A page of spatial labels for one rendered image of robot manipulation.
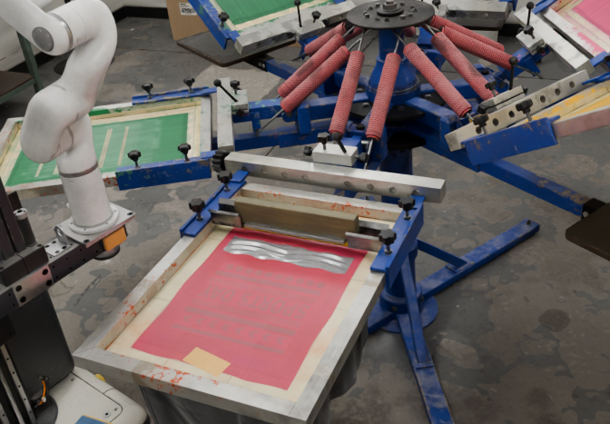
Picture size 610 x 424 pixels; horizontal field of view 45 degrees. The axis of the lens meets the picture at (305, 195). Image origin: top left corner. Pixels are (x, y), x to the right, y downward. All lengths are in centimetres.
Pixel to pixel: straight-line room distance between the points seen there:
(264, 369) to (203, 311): 26
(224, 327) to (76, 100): 62
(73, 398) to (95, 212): 101
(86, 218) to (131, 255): 195
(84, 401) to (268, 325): 109
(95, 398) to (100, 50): 142
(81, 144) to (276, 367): 69
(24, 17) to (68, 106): 21
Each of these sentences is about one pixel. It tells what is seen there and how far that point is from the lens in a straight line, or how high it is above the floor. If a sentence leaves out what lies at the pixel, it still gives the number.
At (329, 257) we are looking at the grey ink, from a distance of 195.
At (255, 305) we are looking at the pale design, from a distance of 183.
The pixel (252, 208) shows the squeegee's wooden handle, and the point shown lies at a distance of 202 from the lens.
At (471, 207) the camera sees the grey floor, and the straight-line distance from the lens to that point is 387.
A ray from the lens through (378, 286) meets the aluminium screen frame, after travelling 180.
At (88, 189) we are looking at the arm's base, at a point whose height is 125.
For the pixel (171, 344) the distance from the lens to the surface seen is 178.
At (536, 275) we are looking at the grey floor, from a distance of 345.
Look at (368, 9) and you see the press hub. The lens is 262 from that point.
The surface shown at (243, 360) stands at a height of 95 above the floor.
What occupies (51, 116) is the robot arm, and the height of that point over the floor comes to 149.
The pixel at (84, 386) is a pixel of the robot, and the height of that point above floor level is 28.
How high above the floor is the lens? 212
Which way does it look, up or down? 32 degrees down
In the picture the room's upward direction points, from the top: 7 degrees counter-clockwise
